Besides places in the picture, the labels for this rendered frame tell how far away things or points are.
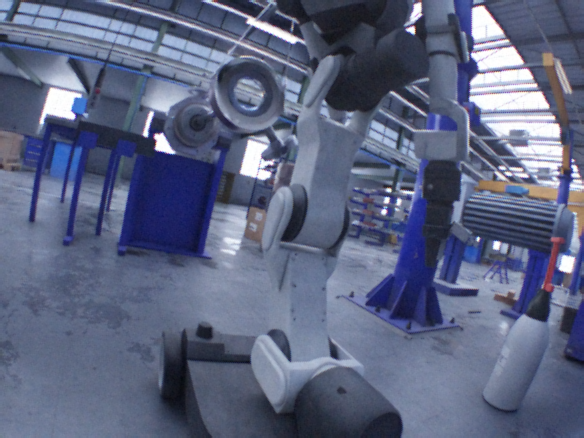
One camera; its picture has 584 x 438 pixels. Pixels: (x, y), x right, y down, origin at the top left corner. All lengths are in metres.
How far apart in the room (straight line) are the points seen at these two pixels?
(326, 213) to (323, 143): 0.16
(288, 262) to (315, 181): 0.20
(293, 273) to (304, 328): 0.13
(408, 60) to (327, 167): 0.30
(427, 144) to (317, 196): 0.27
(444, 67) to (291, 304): 0.63
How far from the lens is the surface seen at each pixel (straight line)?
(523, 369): 1.48
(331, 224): 0.72
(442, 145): 0.68
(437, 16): 0.80
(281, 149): 1.48
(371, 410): 0.53
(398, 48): 0.63
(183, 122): 2.52
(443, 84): 0.72
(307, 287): 0.72
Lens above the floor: 0.63
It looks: 3 degrees down
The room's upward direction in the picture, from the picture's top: 14 degrees clockwise
